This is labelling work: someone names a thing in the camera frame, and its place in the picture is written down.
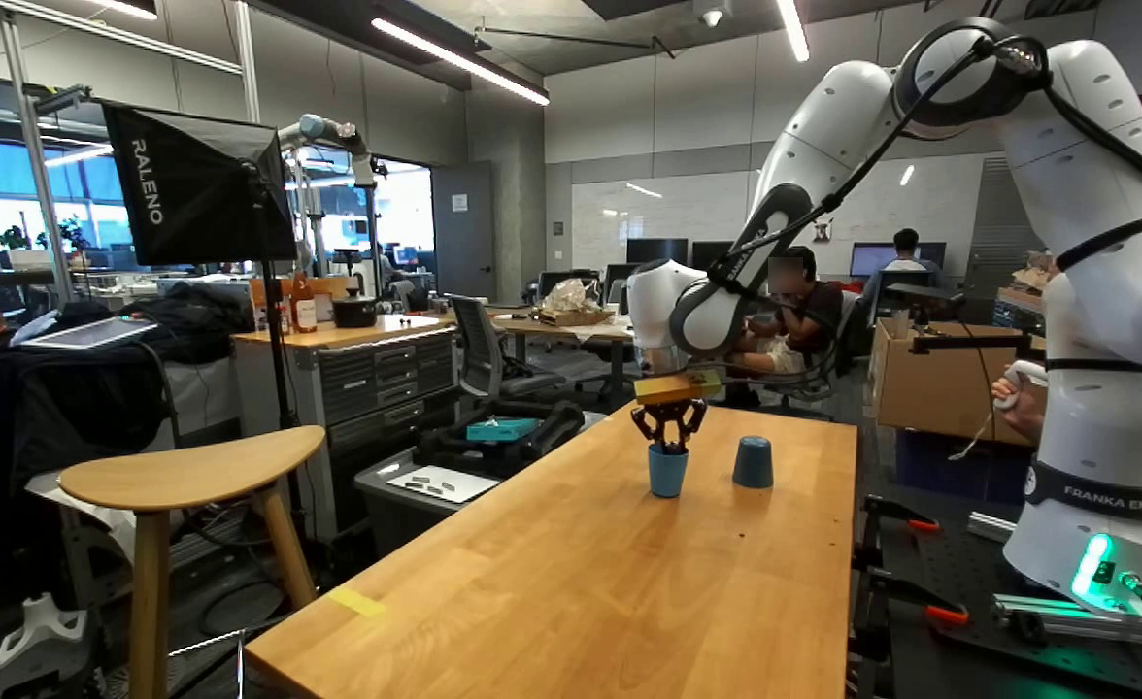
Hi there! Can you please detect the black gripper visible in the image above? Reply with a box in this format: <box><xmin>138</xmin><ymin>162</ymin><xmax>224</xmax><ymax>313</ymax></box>
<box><xmin>634</xmin><ymin>399</ymin><xmax>707</xmax><ymax>452</ymax></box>

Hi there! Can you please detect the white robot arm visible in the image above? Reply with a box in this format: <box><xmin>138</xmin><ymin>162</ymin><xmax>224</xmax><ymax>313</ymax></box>
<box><xmin>630</xmin><ymin>17</ymin><xmax>1142</xmax><ymax>616</ymax></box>

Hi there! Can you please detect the upper blue cup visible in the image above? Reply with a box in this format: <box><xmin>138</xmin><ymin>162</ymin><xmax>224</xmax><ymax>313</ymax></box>
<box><xmin>650</xmin><ymin>442</ymin><xmax>689</xmax><ymax>499</ymax></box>

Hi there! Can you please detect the lower inverted blue cup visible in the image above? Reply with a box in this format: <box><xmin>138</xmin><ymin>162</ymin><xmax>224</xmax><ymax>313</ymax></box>
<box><xmin>733</xmin><ymin>436</ymin><xmax>771</xmax><ymax>491</ymax></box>

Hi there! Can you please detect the person in black shirt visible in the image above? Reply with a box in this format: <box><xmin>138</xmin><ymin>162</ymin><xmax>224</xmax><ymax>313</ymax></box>
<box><xmin>730</xmin><ymin>246</ymin><xmax>841</xmax><ymax>377</ymax></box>

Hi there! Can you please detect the teal case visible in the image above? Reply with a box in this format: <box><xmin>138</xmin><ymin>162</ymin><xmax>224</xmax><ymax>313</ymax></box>
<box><xmin>465</xmin><ymin>414</ymin><xmax>542</xmax><ymax>448</ymax></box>

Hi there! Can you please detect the orange black clamp far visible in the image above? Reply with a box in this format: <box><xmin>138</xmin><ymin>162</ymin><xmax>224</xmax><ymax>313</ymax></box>
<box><xmin>861</xmin><ymin>493</ymin><xmax>942</xmax><ymax>539</ymax></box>

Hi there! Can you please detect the orange black clamp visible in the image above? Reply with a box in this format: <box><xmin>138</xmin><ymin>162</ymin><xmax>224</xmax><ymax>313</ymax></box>
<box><xmin>853</xmin><ymin>567</ymin><xmax>970</xmax><ymax>628</ymax></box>
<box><xmin>861</xmin><ymin>493</ymin><xmax>942</xmax><ymax>539</ymax></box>

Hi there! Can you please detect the cardboard box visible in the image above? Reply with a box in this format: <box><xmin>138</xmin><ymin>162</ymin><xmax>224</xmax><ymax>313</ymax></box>
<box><xmin>869</xmin><ymin>319</ymin><xmax>1021</xmax><ymax>442</ymax></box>

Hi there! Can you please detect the grey drawer cabinet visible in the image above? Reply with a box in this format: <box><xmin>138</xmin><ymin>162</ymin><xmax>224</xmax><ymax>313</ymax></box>
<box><xmin>232</xmin><ymin>313</ymin><xmax>456</xmax><ymax>543</ymax></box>

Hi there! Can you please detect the orange black clamp near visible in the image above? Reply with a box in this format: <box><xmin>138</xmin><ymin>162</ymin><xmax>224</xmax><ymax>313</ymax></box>
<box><xmin>853</xmin><ymin>567</ymin><xmax>970</xmax><ymax>628</ymax></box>

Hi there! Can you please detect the red bottle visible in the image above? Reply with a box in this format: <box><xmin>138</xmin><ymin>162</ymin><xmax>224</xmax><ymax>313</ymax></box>
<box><xmin>290</xmin><ymin>291</ymin><xmax>318</xmax><ymax>333</ymax></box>

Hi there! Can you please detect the wooden stool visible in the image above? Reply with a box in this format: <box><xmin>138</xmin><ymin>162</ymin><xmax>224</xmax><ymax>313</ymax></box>
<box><xmin>53</xmin><ymin>423</ymin><xmax>329</xmax><ymax>699</ymax></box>

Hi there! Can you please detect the black softbox light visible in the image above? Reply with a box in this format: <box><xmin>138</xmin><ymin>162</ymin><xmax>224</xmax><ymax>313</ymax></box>
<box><xmin>102</xmin><ymin>100</ymin><xmax>295</xmax><ymax>266</ymax></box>

